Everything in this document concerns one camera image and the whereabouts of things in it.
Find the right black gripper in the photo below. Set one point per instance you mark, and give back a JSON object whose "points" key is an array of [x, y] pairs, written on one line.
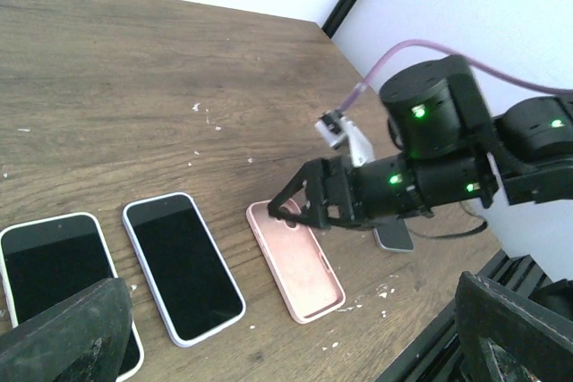
{"points": [[333, 192]]}

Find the pink phone case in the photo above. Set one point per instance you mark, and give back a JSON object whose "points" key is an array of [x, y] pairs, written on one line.
{"points": [[306, 280]]}

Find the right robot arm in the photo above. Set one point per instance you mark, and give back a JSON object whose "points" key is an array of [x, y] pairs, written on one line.
{"points": [[450, 149]]}

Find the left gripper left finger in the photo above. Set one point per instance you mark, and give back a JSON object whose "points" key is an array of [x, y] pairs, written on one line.
{"points": [[82, 338]]}

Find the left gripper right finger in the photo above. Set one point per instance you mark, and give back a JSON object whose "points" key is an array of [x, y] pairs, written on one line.
{"points": [[507, 337]]}

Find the lavender phone case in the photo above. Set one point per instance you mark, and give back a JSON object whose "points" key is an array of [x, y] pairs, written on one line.
{"points": [[179, 265]]}

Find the beige phone case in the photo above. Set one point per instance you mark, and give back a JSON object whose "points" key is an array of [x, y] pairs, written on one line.
{"points": [[58, 265]]}

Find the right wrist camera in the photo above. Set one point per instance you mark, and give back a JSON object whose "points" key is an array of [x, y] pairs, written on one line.
{"points": [[345, 137]]}

